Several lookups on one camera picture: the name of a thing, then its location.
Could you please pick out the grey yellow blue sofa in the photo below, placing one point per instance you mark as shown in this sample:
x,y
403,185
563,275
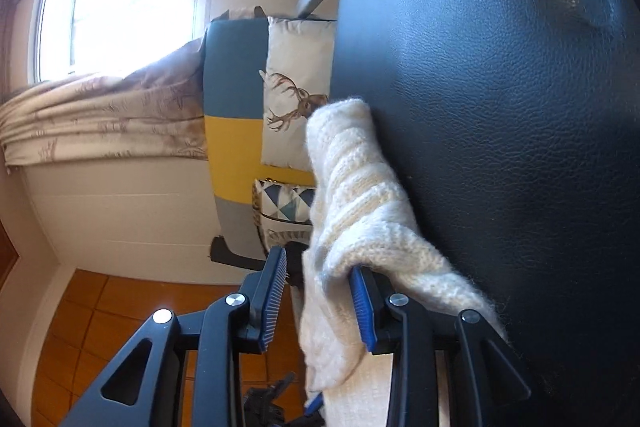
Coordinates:
x,y
232,107

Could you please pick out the deer print cushion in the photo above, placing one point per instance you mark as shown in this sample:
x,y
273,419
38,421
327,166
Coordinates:
x,y
295,57

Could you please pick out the geometric print cushion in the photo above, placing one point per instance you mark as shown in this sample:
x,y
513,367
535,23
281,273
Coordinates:
x,y
285,202

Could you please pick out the white knit sweater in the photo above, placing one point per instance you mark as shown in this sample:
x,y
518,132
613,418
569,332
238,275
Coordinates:
x,y
360,207

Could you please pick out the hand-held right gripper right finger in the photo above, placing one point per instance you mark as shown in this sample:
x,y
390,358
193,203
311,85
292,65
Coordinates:
x,y
361,307

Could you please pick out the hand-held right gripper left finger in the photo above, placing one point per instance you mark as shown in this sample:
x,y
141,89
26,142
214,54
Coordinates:
x,y
272,302

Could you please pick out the beige printed curtain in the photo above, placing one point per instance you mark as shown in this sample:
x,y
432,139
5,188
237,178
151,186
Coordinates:
x,y
100,117

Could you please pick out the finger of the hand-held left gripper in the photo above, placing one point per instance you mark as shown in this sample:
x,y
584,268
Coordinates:
x,y
314,407

